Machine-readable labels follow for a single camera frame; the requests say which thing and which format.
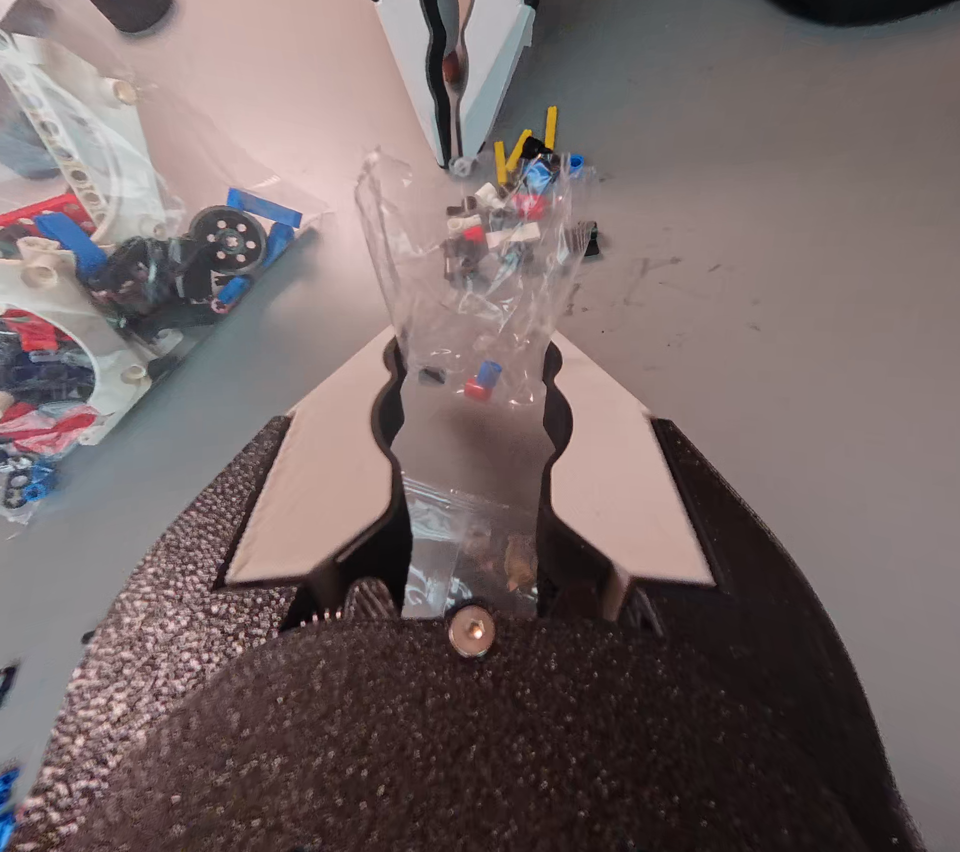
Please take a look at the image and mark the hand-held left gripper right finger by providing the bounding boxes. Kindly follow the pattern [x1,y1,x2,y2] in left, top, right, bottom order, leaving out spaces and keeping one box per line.
[536,333,717,589]

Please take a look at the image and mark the small clear plastic bag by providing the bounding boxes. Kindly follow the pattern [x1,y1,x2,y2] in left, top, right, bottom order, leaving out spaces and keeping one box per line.
[355,143,603,412]

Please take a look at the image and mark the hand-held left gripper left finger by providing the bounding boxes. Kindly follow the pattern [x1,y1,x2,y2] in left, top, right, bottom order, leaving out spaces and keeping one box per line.
[222,325,415,587]

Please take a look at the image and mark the pile of blue toy pins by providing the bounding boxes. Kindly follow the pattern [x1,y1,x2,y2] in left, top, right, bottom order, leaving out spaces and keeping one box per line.
[0,762,22,849]

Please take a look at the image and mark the large clear toy brick bag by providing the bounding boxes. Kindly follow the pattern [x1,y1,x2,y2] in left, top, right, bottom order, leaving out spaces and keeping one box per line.
[0,0,336,528]

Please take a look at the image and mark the flat empty clear bag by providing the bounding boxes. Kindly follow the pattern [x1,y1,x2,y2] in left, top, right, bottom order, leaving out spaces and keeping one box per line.
[401,473,543,621]

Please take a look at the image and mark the grey desk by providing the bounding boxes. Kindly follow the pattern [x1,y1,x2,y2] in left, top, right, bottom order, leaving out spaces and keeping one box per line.
[0,0,960,852]

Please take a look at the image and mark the pile of mixed toy pieces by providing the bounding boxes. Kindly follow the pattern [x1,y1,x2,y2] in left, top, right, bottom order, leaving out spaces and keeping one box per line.
[442,106,606,288]

